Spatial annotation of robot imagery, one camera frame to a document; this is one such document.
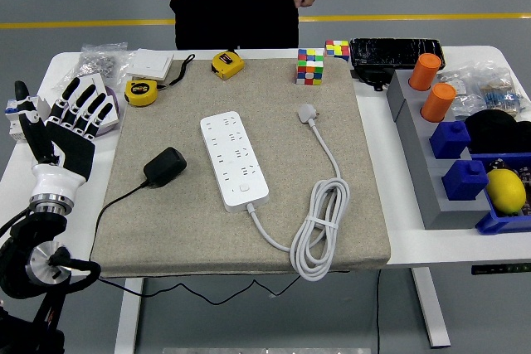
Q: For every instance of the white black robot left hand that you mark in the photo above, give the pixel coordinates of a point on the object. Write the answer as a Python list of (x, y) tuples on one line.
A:
[(68, 151)]

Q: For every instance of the black plug adapter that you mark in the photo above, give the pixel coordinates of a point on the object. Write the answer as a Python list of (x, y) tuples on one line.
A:
[(165, 166)]

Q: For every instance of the white power strip board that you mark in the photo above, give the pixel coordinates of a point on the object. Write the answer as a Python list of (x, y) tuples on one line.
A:
[(232, 163)]

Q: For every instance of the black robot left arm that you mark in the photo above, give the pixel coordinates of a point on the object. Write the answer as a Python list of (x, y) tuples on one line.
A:
[(41, 265)]

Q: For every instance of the white circuit breaker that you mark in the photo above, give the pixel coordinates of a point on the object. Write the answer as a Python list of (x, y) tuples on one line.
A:
[(12, 122)]

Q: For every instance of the small colourful puzzle cube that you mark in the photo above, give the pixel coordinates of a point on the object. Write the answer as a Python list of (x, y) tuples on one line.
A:
[(337, 49)]

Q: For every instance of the person's torso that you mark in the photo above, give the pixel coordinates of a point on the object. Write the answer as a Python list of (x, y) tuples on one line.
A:
[(236, 6)]

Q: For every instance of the large colourful puzzle cube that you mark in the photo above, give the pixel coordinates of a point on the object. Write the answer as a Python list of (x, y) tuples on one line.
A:
[(310, 67)]

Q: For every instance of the clear bag of metal screws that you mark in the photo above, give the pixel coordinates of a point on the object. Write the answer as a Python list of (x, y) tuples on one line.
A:
[(97, 63)]

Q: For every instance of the yellow tape measure black label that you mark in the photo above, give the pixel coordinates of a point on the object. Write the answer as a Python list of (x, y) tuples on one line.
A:
[(227, 64)]

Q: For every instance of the black wrapped box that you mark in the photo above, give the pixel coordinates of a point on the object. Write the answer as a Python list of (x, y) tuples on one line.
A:
[(396, 52)]

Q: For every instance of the orange cylinder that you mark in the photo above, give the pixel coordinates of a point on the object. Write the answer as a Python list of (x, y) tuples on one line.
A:
[(424, 72), (438, 102)]

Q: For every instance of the grey-brown mat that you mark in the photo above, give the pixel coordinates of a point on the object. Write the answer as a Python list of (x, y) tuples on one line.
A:
[(186, 238)]

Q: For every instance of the white table leg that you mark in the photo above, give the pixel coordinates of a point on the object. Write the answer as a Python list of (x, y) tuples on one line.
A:
[(128, 316), (431, 308)]

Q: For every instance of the clear bag of small parts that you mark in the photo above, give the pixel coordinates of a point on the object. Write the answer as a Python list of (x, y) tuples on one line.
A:
[(464, 99)]

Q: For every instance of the grey block holder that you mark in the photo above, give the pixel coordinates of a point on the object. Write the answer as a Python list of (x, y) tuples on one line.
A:
[(419, 155)]

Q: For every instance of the blue block with knob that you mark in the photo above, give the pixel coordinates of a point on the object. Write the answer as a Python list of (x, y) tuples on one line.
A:
[(464, 180), (450, 139)]

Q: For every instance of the clear bag of blue resistors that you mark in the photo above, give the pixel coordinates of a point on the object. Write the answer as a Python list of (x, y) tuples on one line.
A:
[(504, 99)]

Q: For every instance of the black cloth bundle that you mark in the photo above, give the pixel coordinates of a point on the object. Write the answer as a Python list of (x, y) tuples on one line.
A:
[(498, 130)]

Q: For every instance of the yellow lemon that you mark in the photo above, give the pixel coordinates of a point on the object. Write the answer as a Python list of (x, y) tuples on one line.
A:
[(505, 191)]

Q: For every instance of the blue plastic bin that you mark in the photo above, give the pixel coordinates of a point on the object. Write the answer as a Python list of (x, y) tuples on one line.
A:
[(498, 223)]

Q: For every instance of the black table control panel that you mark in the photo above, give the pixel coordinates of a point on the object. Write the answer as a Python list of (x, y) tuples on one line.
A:
[(500, 269)]

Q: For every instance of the white wall socket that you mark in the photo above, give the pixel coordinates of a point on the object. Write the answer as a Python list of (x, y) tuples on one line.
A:
[(112, 122)]

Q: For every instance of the white wall switch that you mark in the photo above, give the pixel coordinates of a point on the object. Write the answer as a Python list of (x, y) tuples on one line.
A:
[(97, 79)]

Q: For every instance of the white switch plate stack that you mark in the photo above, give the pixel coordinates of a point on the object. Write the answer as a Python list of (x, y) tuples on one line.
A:
[(149, 63)]

